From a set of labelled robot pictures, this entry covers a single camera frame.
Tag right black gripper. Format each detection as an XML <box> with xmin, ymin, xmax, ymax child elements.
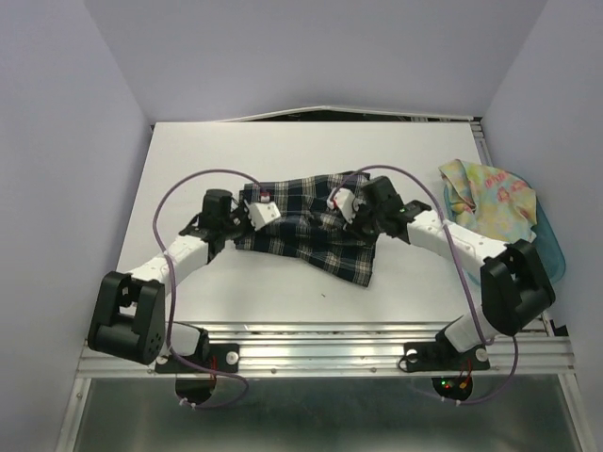
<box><xmin>342</xmin><ymin>199</ymin><xmax>384</xmax><ymax>244</ymax></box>

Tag navy plaid skirt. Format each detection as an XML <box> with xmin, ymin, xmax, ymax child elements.
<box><xmin>235</xmin><ymin>172</ymin><xmax>376</xmax><ymax>287</ymax></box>

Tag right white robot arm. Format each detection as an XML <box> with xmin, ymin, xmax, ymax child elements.
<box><xmin>331</xmin><ymin>176</ymin><xmax>556</xmax><ymax>372</ymax></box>

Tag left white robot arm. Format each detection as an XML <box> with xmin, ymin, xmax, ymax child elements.
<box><xmin>87</xmin><ymin>189</ymin><xmax>253</xmax><ymax>364</ymax></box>

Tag pastel tie-dye skirt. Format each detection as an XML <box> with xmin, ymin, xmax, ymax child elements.
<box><xmin>439</xmin><ymin>159</ymin><xmax>537</xmax><ymax>243</ymax></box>

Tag teal plastic bin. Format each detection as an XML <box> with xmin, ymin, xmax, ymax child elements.
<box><xmin>443</xmin><ymin>184</ymin><xmax>566</xmax><ymax>284</ymax></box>

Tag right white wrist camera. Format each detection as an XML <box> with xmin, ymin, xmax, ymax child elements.
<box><xmin>327</xmin><ymin>188</ymin><xmax>360</xmax><ymax>224</ymax></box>

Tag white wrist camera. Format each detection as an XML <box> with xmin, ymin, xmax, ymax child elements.
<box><xmin>247</xmin><ymin>202</ymin><xmax>281</xmax><ymax>231</ymax></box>
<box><xmin>327</xmin><ymin>188</ymin><xmax>360</xmax><ymax>224</ymax></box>

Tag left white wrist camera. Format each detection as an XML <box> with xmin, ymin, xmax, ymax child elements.
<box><xmin>247</xmin><ymin>202</ymin><xmax>281</xmax><ymax>231</ymax></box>

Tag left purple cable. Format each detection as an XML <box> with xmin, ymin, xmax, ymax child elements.
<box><xmin>154</xmin><ymin>168</ymin><xmax>269</xmax><ymax>410</ymax></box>

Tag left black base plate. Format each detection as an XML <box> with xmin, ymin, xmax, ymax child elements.
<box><xmin>155</xmin><ymin>343</ymin><xmax>240</xmax><ymax>374</ymax></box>

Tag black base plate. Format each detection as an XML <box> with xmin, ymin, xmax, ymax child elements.
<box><xmin>155</xmin><ymin>343</ymin><xmax>240</xmax><ymax>374</ymax></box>
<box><xmin>398</xmin><ymin>341</ymin><xmax>491</xmax><ymax>373</ymax></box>

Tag aluminium frame rails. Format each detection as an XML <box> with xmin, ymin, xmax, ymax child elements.
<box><xmin>58</xmin><ymin>111</ymin><xmax>596</xmax><ymax>451</ymax></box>

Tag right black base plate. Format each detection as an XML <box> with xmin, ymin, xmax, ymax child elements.
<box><xmin>398</xmin><ymin>341</ymin><xmax>491</xmax><ymax>373</ymax></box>

